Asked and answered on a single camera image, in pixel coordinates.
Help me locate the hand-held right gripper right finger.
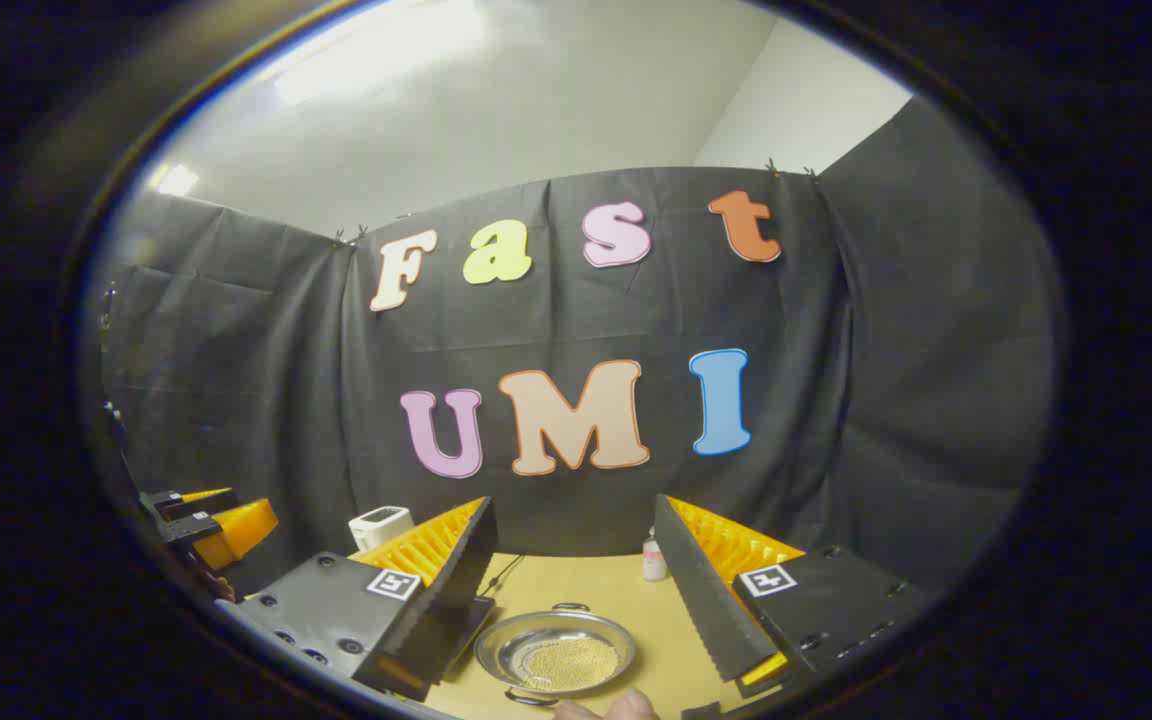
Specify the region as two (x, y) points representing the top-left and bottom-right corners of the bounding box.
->
(653, 493), (932, 701)

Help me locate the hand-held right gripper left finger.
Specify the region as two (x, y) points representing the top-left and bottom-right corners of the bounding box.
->
(216, 495), (499, 703)

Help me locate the black induction cooktop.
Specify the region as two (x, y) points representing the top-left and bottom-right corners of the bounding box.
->
(441, 595), (497, 681)

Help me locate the stainless steel pot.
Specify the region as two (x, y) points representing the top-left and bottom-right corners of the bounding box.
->
(474, 602), (637, 708)

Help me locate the pile of soybeans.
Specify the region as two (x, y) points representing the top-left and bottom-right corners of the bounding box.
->
(519, 637), (622, 693)

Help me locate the ceiling light panel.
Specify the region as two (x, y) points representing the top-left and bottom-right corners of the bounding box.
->
(151, 163), (201, 198)

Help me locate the black power cable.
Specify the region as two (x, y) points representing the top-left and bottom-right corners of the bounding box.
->
(481, 553), (527, 601)

